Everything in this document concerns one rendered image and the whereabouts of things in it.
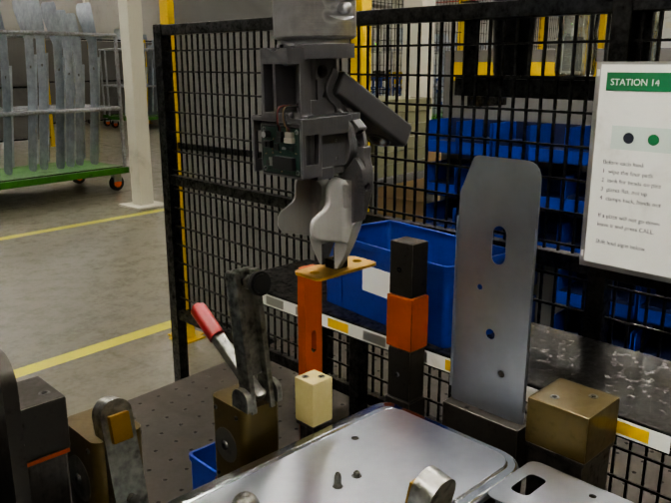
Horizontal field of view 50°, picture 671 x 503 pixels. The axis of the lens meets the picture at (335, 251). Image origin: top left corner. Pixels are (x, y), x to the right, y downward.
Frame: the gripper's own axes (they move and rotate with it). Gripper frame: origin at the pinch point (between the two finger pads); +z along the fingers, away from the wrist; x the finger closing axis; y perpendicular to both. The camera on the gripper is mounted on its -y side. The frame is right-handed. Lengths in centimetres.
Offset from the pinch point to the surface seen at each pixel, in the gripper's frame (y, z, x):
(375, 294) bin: -35.7, 20.0, -27.1
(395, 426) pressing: -14.7, 27.2, -4.5
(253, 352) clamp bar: -0.3, 15.6, -14.8
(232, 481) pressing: 7.9, 26.7, -9.0
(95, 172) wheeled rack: -320, 108, -715
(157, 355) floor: -123, 130, -259
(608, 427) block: -28.7, 24.7, 17.0
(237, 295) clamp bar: 1.4, 7.9, -15.1
